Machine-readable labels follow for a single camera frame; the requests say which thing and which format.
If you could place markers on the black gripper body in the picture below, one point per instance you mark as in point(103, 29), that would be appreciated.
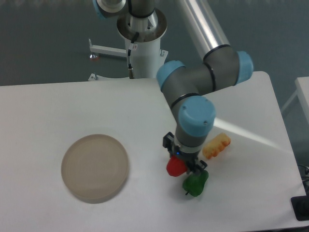
point(185, 153)

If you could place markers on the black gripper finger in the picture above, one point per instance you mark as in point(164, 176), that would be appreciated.
point(195, 166)
point(168, 140)

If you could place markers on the red toy pepper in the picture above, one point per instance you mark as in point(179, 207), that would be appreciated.
point(176, 167)

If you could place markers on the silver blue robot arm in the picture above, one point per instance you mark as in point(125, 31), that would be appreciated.
point(184, 89)

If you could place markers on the green toy pepper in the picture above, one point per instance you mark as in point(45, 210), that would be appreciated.
point(194, 183)

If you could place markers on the orange toy bread piece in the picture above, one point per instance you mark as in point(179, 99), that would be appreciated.
point(216, 145)

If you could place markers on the beige round plate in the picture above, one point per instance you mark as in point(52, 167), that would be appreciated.
point(95, 168)

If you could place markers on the black device at edge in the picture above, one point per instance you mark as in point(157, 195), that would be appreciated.
point(300, 206)

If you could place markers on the white side table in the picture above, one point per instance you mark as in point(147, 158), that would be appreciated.
point(301, 94)

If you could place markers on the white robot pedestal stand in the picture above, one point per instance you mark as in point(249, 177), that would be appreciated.
point(142, 36)

